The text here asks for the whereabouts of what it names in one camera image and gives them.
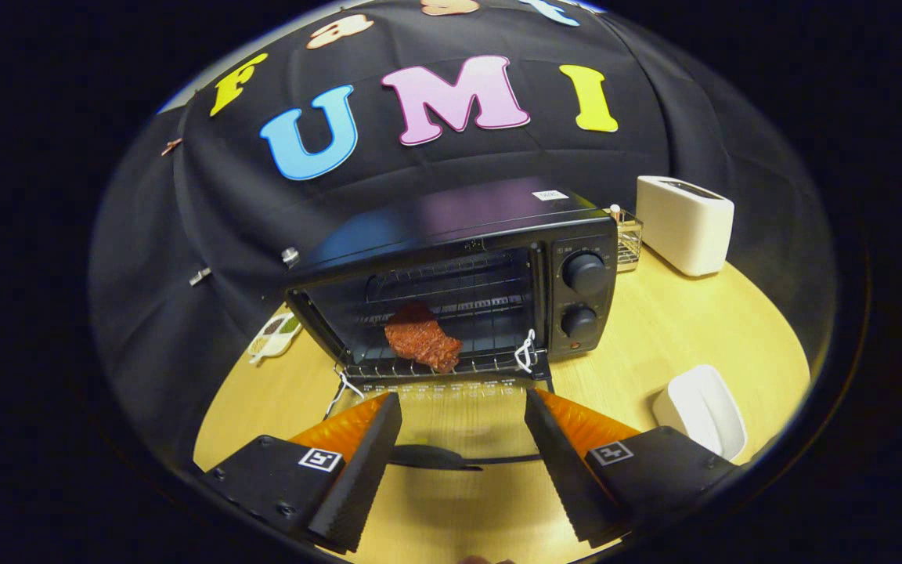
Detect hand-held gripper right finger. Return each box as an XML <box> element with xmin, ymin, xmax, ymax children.
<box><xmin>524</xmin><ymin>388</ymin><xmax>741</xmax><ymax>548</ymax></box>

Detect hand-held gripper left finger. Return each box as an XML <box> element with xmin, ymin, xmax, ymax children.
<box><xmin>204</xmin><ymin>392</ymin><xmax>403</xmax><ymax>553</ymax></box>

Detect red meat slice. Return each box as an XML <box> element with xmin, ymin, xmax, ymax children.
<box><xmin>384</xmin><ymin>302</ymin><xmax>464</xmax><ymax>374</ymax></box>

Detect black toaster oven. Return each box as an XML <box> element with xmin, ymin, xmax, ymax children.
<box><xmin>285</xmin><ymin>176</ymin><xmax>620</xmax><ymax>471</ymax></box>

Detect white toaster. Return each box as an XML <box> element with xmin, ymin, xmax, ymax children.
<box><xmin>636</xmin><ymin>175</ymin><xmax>735</xmax><ymax>277</ymax></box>

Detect white rectangular plate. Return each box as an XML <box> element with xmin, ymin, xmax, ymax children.
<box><xmin>652</xmin><ymin>364</ymin><xmax>748</xmax><ymax>463</ymax></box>

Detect white divided grain dish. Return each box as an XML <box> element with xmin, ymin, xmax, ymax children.
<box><xmin>247</xmin><ymin>311</ymin><xmax>305</xmax><ymax>365</ymax></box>

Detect black backdrop cloth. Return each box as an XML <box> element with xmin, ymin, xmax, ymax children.
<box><xmin>89</xmin><ymin>0</ymin><xmax>835</xmax><ymax>471</ymax></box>

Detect metal wire rack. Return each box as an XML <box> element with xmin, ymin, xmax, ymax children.
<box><xmin>608</xmin><ymin>205</ymin><xmax>644</xmax><ymax>273</ymax></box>

